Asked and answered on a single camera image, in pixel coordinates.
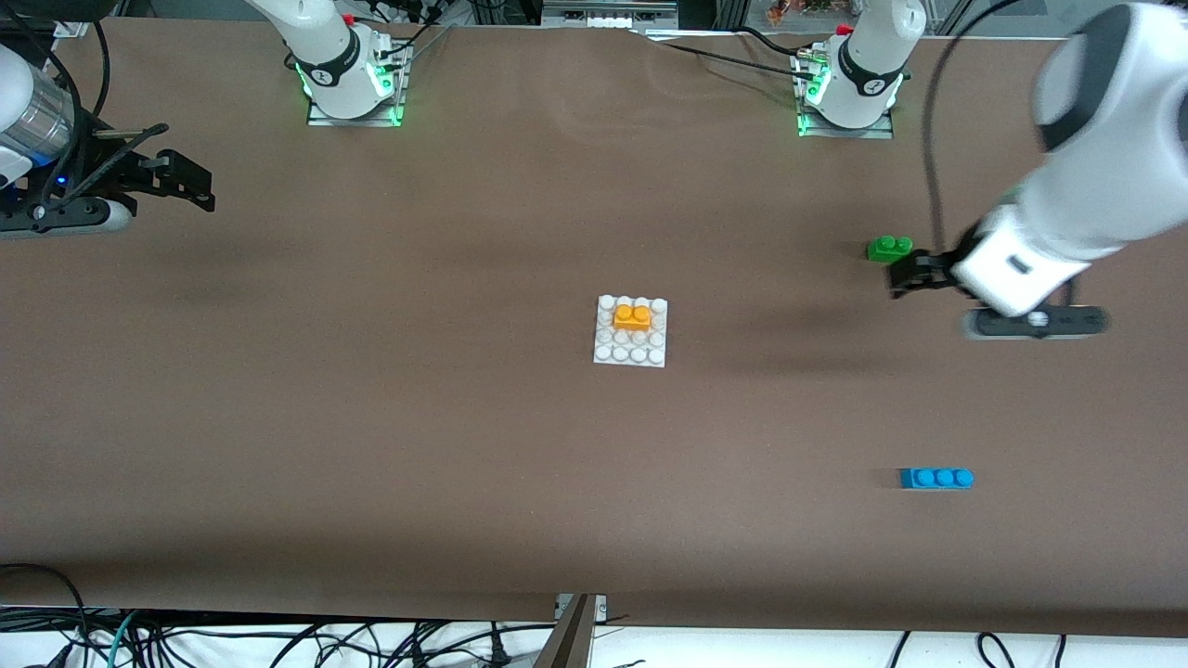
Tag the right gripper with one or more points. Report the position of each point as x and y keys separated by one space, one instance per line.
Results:
x=96 y=169

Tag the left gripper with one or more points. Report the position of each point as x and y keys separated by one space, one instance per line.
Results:
x=939 y=266

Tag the yellow two-stud block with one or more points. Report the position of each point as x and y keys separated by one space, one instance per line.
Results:
x=632 y=320

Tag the white studded base plate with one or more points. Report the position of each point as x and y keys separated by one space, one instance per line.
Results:
x=631 y=353

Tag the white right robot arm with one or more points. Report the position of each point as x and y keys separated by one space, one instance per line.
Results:
x=325 y=46

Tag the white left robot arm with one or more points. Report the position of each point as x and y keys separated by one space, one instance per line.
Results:
x=1114 y=186

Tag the green two-stud block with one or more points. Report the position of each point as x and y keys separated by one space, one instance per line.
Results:
x=889 y=250

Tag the blue three-stud block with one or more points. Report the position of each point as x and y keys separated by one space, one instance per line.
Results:
x=936 y=479

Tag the orange clutter behind table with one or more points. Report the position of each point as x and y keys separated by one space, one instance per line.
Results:
x=798 y=7

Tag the large table cover sheet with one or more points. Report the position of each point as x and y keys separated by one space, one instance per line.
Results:
x=371 y=464

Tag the silver metal bracket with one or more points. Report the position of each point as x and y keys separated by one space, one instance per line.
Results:
x=600 y=605

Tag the grey aluminium post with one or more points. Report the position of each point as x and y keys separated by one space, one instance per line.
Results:
x=568 y=640

